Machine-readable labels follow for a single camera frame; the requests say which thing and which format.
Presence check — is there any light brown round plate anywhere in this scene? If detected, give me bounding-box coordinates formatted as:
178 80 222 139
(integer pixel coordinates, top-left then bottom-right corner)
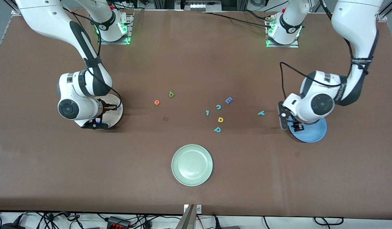
99 94 124 129

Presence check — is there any blue round plate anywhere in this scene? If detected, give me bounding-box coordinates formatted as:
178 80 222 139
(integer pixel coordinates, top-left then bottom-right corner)
288 116 327 143

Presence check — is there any pale green round plate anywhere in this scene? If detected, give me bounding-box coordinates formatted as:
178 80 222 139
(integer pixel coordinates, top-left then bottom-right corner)
171 144 213 187

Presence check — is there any black orange power strip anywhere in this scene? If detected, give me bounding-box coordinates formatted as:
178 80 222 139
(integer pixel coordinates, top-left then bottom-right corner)
106 216 132 228

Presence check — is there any metal box with white connectors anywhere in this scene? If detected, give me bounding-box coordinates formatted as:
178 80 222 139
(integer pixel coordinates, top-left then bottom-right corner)
175 0 222 12

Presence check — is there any grey metal profile bar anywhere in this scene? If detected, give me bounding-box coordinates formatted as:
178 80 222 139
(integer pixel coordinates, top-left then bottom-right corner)
175 205 196 229

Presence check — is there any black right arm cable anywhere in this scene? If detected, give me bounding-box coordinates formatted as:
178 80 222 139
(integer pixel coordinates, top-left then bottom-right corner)
62 6 122 110

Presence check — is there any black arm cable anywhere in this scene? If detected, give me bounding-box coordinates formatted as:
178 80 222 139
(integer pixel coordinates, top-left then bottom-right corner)
280 0 373 101
62 6 122 110

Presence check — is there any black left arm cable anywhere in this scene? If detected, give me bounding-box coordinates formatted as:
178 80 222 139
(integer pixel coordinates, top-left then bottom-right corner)
280 0 373 101

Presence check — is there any black looped cable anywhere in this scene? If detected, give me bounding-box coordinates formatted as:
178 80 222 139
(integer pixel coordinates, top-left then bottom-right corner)
313 217 345 226

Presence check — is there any black cable tangle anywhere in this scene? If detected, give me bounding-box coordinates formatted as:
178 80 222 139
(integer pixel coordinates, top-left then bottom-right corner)
0 211 183 229

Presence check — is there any black table cable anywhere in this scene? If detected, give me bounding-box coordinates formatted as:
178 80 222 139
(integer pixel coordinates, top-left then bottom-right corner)
242 10 273 20
203 12 273 28

